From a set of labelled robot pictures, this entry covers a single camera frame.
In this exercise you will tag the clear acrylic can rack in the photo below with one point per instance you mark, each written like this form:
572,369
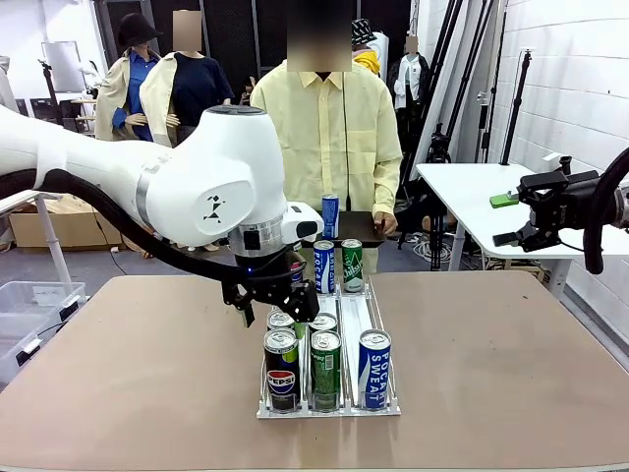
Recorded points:
354,305

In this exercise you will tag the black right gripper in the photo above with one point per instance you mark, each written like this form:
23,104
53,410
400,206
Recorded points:
570,201

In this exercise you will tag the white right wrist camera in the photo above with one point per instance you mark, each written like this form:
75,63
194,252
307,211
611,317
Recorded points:
555,159

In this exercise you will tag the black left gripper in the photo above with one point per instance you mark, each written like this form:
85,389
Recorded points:
260,285

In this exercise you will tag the seated person in black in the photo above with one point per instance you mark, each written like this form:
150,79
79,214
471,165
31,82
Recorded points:
249,88

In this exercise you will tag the blue Pocari Sweat can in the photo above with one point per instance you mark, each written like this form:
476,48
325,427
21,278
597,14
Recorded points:
375,373
324,268
330,218

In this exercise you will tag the mannequin with yellow hoodie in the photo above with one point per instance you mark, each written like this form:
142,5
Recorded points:
364,44

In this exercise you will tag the person in yellow shirt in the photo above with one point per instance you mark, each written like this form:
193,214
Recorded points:
324,137

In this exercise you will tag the mannequin with black hat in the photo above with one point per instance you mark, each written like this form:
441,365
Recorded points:
132,88

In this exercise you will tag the mannequin with navy top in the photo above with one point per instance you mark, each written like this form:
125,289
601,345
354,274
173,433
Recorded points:
196,88

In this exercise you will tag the black upright stand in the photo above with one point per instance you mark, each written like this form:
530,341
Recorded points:
516,108

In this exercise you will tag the clear plastic storage bin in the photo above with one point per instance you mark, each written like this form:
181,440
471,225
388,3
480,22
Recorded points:
44,295
19,344

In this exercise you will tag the dark brown serving tray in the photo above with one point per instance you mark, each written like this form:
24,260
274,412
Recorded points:
359,228

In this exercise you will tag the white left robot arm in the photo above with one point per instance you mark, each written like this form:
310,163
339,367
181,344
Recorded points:
196,177

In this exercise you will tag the brown cardboard box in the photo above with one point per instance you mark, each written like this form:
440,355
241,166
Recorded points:
64,226

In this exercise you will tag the green Chilsung cider can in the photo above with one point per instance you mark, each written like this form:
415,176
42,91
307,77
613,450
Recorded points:
325,373
324,323
352,268

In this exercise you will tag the black Pepsi can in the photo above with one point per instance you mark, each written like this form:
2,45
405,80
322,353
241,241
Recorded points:
296,273
279,320
282,373

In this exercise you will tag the black leaning tripod poles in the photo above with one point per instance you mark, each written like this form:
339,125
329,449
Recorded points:
452,74

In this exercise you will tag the person's left forearm yellow sleeve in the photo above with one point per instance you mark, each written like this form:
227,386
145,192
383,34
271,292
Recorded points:
388,187

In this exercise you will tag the person's left hand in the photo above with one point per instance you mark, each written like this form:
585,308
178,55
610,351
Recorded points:
387,223

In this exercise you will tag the black light stand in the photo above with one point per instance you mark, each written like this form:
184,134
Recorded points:
49,88

